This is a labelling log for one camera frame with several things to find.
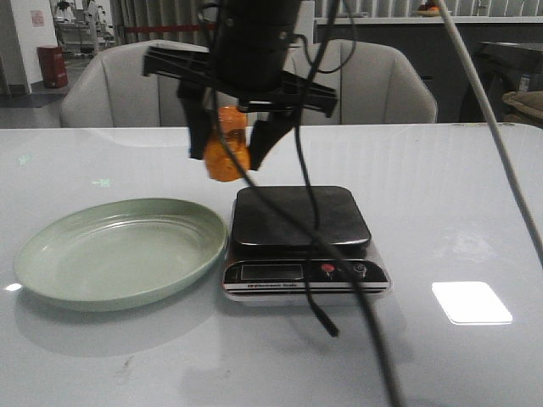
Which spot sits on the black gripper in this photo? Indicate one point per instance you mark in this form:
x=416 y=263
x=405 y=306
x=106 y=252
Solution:
x=245 y=60

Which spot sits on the red barrier belt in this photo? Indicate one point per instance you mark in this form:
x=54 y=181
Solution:
x=161 y=29

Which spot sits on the white cabinet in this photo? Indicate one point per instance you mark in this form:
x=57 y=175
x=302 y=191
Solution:
x=306 y=20

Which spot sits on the left grey upholstered chair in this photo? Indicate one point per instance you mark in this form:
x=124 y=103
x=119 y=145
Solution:
x=112 y=91

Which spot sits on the grey upholstered chair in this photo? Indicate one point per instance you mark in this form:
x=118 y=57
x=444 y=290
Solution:
x=375 y=84
x=112 y=91

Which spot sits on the black digital kitchen scale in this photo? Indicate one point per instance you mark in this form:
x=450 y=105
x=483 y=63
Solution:
x=269 y=261

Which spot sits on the right grey upholstered chair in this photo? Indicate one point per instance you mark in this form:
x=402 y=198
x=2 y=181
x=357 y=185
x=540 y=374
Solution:
x=375 y=84

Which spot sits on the red trash bin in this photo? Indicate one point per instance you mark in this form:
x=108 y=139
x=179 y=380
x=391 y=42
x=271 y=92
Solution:
x=51 y=60

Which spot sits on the light green plate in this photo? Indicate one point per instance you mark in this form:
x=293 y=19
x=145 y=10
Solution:
x=121 y=255

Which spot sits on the dark grey counter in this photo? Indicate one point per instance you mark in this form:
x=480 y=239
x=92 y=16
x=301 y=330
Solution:
x=427 y=45

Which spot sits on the fruit bowl on counter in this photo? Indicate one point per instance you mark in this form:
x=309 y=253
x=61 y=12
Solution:
x=428 y=8

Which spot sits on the dark armchair with cushion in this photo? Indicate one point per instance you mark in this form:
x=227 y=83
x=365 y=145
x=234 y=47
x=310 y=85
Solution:
x=505 y=67

